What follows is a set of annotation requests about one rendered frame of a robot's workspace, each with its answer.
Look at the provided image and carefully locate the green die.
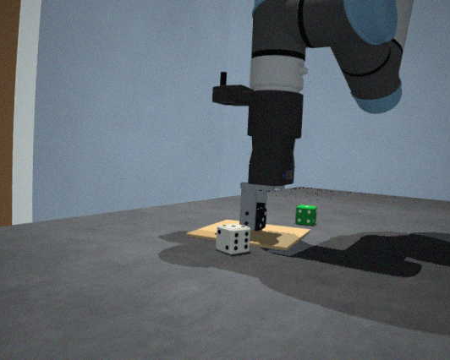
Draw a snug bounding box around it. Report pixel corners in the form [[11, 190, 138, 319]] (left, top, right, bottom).
[[295, 205, 317, 226]]

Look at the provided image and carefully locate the black die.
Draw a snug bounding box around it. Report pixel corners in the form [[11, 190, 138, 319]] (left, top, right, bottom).
[[254, 207, 266, 231]]

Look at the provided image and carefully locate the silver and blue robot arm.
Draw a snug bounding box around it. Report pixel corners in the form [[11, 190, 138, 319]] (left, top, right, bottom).
[[251, 0, 414, 114]]

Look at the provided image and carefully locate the white die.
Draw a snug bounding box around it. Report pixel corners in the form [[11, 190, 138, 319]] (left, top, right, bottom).
[[216, 224, 250, 254]]

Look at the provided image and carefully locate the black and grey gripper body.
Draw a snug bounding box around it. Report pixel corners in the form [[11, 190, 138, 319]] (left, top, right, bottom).
[[212, 56, 308, 186]]

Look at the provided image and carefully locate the peach flat square mat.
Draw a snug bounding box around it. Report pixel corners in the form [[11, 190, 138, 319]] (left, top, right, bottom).
[[186, 220, 310, 251]]

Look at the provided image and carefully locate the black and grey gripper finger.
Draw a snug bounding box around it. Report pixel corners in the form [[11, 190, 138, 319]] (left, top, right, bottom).
[[239, 183, 275, 231], [256, 185, 285, 208]]

